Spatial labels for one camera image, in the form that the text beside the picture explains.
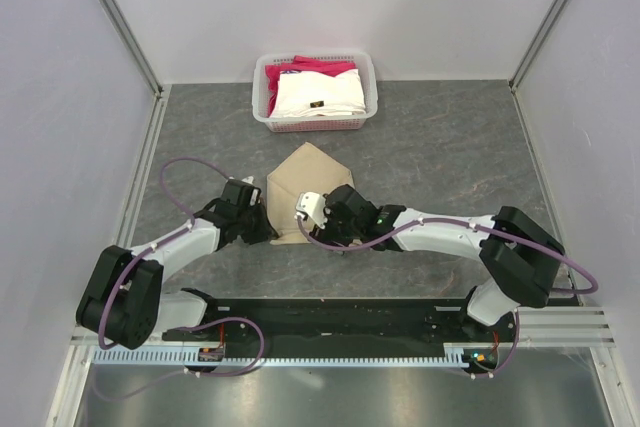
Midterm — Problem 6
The beige cloth napkin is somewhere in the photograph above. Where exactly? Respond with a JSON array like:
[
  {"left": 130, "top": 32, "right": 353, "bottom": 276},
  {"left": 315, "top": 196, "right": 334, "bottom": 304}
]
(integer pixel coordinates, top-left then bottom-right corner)
[{"left": 266, "top": 142, "right": 355, "bottom": 246}]

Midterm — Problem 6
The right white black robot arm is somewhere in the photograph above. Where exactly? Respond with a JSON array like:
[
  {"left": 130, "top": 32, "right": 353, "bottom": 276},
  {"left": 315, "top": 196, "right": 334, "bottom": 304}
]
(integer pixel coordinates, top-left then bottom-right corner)
[{"left": 296, "top": 185, "right": 565, "bottom": 341}]

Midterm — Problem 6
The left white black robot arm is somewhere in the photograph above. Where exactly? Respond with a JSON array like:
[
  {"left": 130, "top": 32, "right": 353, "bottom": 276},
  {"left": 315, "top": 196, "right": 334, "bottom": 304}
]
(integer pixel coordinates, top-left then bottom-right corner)
[{"left": 76, "top": 179, "right": 277, "bottom": 350}]

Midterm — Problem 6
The white plastic basket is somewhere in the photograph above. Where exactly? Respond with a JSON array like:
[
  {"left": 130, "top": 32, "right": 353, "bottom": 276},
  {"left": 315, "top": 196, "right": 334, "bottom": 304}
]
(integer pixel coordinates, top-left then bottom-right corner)
[{"left": 252, "top": 51, "right": 378, "bottom": 133}]

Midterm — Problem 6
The white folded shirt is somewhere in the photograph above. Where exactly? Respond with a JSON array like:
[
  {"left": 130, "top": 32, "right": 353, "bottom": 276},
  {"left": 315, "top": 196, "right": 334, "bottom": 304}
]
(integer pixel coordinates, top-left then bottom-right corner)
[{"left": 270, "top": 69, "right": 366, "bottom": 118}]

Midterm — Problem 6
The pink folded garment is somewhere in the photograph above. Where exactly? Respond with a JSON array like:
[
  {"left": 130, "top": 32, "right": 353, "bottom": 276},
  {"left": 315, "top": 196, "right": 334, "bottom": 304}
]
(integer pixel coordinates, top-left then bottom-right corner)
[{"left": 264, "top": 55, "right": 357, "bottom": 115}]

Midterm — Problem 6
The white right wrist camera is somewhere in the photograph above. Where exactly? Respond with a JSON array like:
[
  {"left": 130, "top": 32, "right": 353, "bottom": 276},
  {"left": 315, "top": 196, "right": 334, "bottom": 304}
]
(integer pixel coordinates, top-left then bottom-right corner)
[{"left": 295, "top": 192, "right": 327, "bottom": 229}]

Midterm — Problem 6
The blue slotted cable duct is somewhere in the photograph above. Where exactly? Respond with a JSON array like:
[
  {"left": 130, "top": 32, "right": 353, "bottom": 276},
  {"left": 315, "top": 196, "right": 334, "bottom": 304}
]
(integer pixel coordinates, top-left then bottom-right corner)
[{"left": 91, "top": 346, "right": 469, "bottom": 368}]

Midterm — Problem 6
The left aluminium frame post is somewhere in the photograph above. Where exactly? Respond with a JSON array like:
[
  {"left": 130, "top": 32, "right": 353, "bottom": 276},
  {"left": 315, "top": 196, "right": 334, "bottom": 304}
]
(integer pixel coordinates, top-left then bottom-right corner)
[{"left": 99, "top": 0, "right": 164, "bottom": 97}]

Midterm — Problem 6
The aluminium frame post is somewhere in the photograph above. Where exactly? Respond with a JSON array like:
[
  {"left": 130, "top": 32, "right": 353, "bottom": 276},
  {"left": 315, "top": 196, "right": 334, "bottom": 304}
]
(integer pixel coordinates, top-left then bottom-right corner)
[
  {"left": 508, "top": 0, "right": 571, "bottom": 93},
  {"left": 99, "top": 0, "right": 164, "bottom": 97}
]

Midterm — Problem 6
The right aluminium frame post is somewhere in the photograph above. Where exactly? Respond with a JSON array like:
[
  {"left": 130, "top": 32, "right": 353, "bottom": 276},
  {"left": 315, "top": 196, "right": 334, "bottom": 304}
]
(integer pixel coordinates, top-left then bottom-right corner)
[{"left": 508, "top": 0, "right": 571, "bottom": 93}]

